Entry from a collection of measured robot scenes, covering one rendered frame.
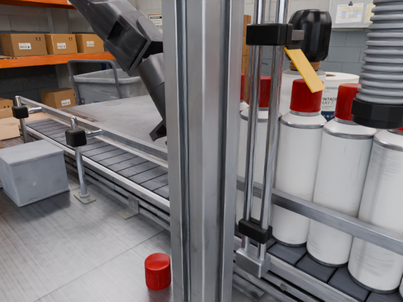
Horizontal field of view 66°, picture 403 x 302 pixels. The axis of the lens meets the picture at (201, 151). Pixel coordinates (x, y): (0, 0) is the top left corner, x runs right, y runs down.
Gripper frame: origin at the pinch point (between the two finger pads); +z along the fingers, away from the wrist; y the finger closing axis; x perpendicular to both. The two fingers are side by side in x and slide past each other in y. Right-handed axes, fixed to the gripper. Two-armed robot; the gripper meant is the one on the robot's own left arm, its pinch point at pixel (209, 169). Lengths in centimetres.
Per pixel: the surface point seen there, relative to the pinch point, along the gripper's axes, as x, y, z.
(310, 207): -15.4, -4.0, 9.6
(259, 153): -11.7, -2.3, 2.0
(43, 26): 343, 162, -326
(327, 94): -1, 50, -5
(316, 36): -14.4, 26.0, -12.7
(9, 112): 88, 2, -61
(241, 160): -8.8, -2.6, 1.6
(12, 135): 68, -6, -43
